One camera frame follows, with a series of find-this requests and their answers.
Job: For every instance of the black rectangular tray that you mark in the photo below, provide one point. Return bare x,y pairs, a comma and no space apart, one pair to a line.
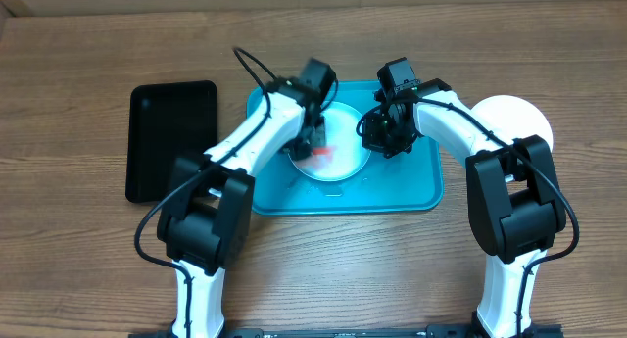
166,121

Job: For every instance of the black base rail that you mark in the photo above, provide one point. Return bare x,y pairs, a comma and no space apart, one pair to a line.
431,331

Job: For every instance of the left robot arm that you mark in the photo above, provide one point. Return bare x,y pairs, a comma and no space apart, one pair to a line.
204,219

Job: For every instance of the white plate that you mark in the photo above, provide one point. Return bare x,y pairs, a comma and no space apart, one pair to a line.
512,117

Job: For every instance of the light blue plate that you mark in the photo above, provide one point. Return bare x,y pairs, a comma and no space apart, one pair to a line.
343,154

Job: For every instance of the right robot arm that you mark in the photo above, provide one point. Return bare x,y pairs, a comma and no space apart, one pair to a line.
515,206

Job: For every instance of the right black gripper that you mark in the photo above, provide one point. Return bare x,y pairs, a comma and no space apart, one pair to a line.
374,142

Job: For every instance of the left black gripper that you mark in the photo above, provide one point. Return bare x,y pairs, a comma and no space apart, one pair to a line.
317,138

